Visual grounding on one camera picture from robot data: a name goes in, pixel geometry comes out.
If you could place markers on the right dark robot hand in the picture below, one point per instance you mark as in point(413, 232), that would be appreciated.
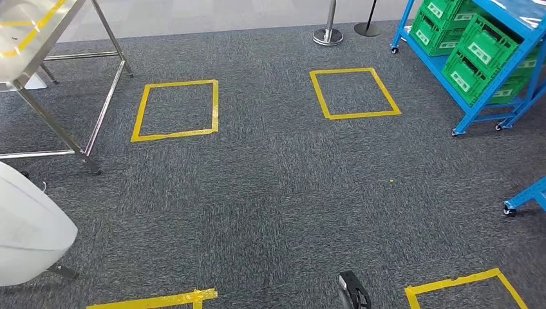
point(354, 292)

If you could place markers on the white plastic shell part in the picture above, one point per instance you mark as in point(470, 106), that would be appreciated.
point(30, 230)

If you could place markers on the yellow floor tape square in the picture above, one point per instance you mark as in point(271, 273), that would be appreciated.
point(452, 282)

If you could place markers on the green plastic crate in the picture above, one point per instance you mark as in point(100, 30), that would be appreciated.
point(439, 7)
point(465, 79)
point(431, 34)
point(527, 64)
point(486, 47)
point(509, 89)

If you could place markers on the yellow tape square on table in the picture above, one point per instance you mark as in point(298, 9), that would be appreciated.
point(38, 26)

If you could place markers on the chrome stanchion post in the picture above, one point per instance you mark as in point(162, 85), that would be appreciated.
point(327, 37)

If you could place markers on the black stanchion post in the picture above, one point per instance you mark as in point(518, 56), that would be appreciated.
point(367, 30)

